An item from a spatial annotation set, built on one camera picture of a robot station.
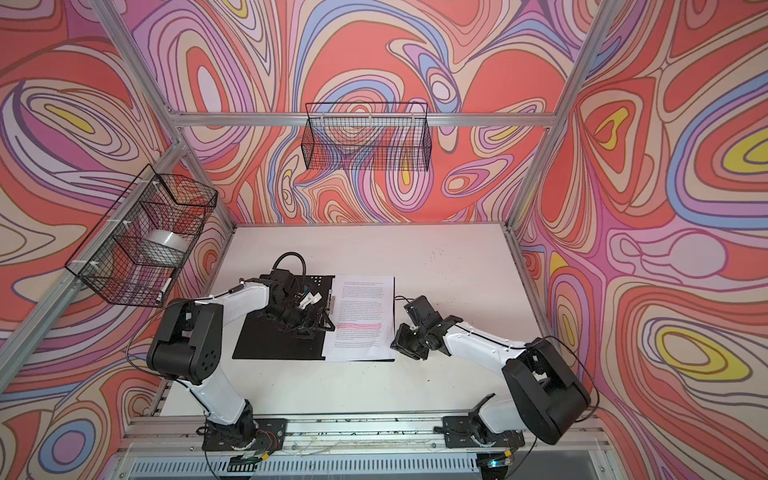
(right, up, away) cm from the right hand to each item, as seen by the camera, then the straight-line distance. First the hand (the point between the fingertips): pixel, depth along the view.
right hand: (397, 353), depth 85 cm
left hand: (-21, +6, +3) cm, 22 cm away
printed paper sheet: (-11, +10, +11) cm, 18 cm away
